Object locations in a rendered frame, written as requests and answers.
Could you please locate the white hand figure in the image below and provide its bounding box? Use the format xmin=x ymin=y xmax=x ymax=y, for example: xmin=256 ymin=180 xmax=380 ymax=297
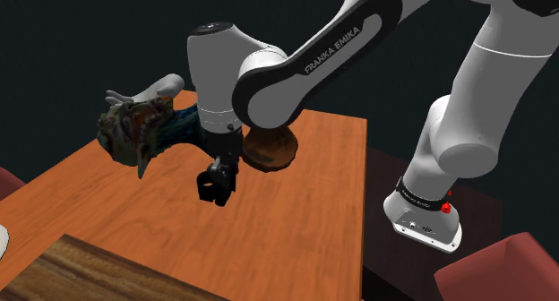
xmin=104 ymin=73 xmax=185 ymax=108

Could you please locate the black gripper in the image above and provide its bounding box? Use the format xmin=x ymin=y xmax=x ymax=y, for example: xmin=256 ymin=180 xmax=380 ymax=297
xmin=195 ymin=128 xmax=245 ymax=208

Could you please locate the dark wooden board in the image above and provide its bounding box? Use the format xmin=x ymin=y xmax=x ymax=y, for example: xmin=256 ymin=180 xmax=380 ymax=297
xmin=0 ymin=233 xmax=230 ymax=301

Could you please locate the dark maroon robot stand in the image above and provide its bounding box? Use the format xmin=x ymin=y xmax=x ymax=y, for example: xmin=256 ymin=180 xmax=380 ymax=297
xmin=361 ymin=146 xmax=504 ymax=301

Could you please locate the orange wooden table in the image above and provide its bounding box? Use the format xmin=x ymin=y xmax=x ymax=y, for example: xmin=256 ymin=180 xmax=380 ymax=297
xmin=0 ymin=89 xmax=369 ymax=301

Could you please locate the brown round bowl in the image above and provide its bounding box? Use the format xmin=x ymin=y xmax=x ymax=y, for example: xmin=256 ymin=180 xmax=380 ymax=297
xmin=241 ymin=124 xmax=299 ymax=173

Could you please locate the multicoloured dragon head figure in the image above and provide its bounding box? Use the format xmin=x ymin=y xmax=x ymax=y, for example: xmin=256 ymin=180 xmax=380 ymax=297
xmin=96 ymin=95 xmax=207 ymax=180

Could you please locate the white round object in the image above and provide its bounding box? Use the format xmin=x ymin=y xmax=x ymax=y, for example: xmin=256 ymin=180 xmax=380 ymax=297
xmin=0 ymin=224 xmax=10 ymax=262

